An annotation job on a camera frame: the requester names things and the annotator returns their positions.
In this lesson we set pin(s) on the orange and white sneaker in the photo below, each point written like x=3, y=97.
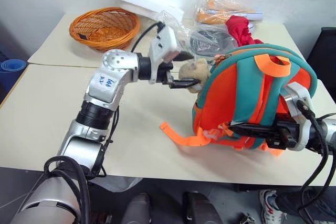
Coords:
x=210, y=16

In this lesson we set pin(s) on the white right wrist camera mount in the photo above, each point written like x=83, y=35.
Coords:
x=302, y=93

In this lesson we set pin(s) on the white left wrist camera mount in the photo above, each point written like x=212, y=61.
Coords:
x=165, y=43

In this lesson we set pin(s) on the white person's sneaker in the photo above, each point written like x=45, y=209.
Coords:
x=270, y=205

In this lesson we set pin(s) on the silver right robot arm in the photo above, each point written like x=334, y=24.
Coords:
x=329, y=132

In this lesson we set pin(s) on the orange and teal backpack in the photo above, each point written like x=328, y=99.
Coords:
x=236, y=90

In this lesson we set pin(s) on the black chair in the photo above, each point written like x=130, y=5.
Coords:
x=325, y=51

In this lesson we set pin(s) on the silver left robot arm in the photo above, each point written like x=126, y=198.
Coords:
x=110, y=82

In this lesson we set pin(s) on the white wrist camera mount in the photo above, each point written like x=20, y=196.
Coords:
x=302, y=93
x=165, y=43

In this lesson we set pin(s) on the person's blue jeans leg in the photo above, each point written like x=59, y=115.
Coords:
x=294, y=200

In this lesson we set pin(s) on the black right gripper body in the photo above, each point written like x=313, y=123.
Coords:
x=286, y=132

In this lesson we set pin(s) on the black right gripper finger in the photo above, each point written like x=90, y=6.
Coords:
x=249, y=129

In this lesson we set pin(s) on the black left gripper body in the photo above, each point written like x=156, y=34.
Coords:
x=164, y=73

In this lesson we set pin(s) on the grey rounded shape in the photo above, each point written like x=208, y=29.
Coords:
x=137, y=208

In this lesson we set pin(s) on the red cloth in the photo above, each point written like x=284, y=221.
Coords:
x=237, y=28

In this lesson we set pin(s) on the black rounded shape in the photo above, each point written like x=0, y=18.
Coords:
x=202, y=208

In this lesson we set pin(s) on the blue rolled mat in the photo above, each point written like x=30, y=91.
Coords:
x=11, y=65

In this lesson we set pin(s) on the beige plush toy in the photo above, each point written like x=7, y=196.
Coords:
x=189, y=70

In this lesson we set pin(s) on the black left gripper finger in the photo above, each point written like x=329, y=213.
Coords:
x=183, y=56
x=183, y=83

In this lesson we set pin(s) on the orange wicker basket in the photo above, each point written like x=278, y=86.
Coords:
x=86, y=24

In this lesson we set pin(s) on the clear bag with black item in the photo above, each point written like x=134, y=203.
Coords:
x=210, y=40

